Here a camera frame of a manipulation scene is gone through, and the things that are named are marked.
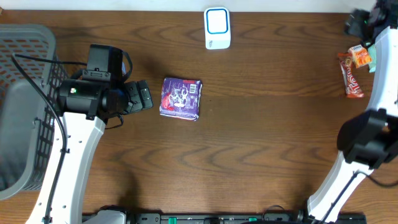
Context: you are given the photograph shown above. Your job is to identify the red orange snack bar wrapper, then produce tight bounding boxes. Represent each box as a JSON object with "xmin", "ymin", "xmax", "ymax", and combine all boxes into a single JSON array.
[{"xmin": 338, "ymin": 53, "xmax": 364, "ymax": 98}]

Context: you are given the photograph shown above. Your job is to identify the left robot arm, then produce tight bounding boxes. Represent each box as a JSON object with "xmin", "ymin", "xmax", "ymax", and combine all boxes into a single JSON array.
[{"xmin": 28, "ymin": 44, "xmax": 153, "ymax": 223}]

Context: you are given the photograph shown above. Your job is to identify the mint green snack packet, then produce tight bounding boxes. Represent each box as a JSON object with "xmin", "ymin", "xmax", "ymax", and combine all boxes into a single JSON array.
[{"xmin": 368, "ymin": 44, "xmax": 377, "ymax": 73}]

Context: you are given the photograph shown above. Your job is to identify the small orange white packet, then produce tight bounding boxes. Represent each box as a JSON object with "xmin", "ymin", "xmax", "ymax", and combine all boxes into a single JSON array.
[{"xmin": 348, "ymin": 45, "xmax": 372, "ymax": 68}]

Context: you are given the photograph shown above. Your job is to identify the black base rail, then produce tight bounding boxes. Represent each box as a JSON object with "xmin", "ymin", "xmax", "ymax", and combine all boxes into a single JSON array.
[{"xmin": 82, "ymin": 212, "xmax": 368, "ymax": 224}]

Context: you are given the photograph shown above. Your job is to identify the purple Carefree packet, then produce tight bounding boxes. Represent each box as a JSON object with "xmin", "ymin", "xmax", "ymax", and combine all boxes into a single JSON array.
[{"xmin": 159, "ymin": 78, "xmax": 202, "ymax": 121}]

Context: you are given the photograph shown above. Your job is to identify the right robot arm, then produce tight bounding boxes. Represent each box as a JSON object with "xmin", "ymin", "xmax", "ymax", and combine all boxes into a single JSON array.
[{"xmin": 302, "ymin": 1, "xmax": 397, "ymax": 223}]

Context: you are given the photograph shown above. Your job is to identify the white barcode scanner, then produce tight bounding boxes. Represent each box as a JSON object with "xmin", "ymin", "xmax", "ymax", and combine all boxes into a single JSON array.
[{"xmin": 203, "ymin": 7, "xmax": 231, "ymax": 50}]

